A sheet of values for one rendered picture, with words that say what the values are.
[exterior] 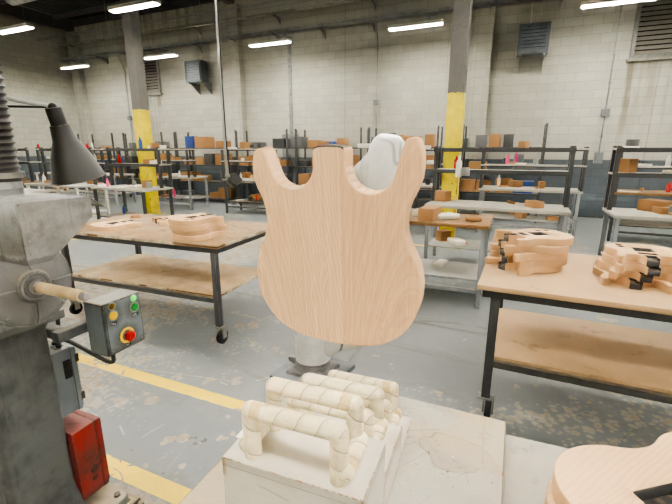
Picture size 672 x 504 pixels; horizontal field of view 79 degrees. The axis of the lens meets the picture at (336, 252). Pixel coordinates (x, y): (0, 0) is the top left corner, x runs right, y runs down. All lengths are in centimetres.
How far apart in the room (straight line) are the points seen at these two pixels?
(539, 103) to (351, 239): 1108
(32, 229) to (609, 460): 134
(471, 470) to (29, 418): 143
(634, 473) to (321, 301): 69
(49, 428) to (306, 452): 122
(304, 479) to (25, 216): 82
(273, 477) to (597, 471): 63
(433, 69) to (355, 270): 1140
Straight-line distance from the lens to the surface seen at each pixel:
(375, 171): 107
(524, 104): 1174
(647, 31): 1216
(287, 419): 74
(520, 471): 118
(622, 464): 108
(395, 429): 102
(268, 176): 81
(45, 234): 117
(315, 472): 80
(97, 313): 166
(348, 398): 77
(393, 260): 75
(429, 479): 106
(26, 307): 151
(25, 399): 179
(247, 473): 84
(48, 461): 194
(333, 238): 78
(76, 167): 132
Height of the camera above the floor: 164
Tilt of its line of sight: 14 degrees down
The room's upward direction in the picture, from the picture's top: straight up
